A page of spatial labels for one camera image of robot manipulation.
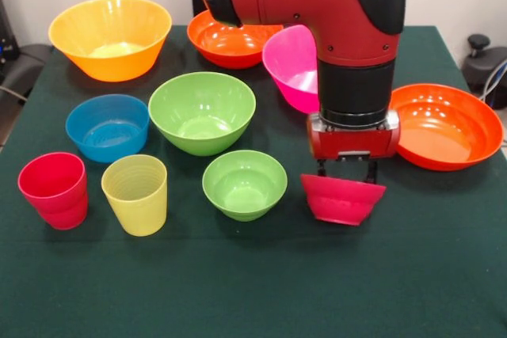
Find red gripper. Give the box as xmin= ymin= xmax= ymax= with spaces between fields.
xmin=306 ymin=111 xmax=401 ymax=185

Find small red bowl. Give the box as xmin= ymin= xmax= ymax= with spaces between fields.
xmin=299 ymin=173 xmax=387 ymax=227

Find small green bowl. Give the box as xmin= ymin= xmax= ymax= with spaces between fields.
xmin=201 ymin=150 xmax=289 ymax=222

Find large pink bowl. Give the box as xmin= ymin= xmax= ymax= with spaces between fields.
xmin=261 ymin=24 xmax=321 ymax=115

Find orange shallow bowl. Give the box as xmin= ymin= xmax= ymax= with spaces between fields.
xmin=186 ymin=9 xmax=284 ymax=70
xmin=390 ymin=83 xmax=505 ymax=172

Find dark green tablecloth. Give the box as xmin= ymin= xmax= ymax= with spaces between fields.
xmin=0 ymin=25 xmax=507 ymax=338

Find large green bowl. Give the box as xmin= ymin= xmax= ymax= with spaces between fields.
xmin=147 ymin=71 xmax=257 ymax=157

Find black round base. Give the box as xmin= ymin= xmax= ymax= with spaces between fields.
xmin=461 ymin=47 xmax=507 ymax=96

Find black knob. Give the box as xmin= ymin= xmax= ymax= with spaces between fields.
xmin=467 ymin=34 xmax=491 ymax=63

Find yellow cup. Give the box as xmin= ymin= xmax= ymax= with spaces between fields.
xmin=101 ymin=154 xmax=169 ymax=237

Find blue bowl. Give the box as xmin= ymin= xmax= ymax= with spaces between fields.
xmin=65 ymin=93 xmax=151 ymax=164

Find large yellow-orange bowl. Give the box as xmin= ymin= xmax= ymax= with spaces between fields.
xmin=48 ymin=0 xmax=173 ymax=83

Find red cup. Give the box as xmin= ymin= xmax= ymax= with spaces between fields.
xmin=36 ymin=192 xmax=90 ymax=231
xmin=17 ymin=151 xmax=88 ymax=216

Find dark grey seat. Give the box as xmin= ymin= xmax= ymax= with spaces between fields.
xmin=0 ymin=43 xmax=55 ymax=104

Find black equipment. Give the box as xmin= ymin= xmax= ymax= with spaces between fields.
xmin=0 ymin=0 xmax=21 ymax=62

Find light cables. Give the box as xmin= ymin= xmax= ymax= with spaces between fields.
xmin=478 ymin=59 xmax=507 ymax=108

